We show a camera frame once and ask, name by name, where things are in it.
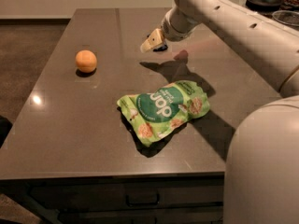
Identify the orange fruit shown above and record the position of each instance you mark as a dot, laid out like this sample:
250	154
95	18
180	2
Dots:
86	61

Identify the clear glass bowl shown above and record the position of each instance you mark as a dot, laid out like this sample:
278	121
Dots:
287	17

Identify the glass jar with black lid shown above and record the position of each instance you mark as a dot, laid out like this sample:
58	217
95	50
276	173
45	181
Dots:
263	5

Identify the dark drawer handle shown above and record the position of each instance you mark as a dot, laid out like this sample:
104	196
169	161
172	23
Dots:
142	201

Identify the dark blue rxbar wrapper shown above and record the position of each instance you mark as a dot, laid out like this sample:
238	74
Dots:
161	49

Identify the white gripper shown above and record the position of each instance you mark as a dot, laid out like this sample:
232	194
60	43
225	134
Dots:
168	29

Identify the black object at left edge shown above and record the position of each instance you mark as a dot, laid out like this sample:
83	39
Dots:
5	127

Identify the green snack bag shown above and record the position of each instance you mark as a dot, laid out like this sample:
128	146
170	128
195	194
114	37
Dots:
154	116

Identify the dark cabinet drawer front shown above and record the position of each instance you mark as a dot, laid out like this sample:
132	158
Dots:
111	196

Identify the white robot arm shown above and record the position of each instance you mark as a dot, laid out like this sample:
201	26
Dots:
261	183

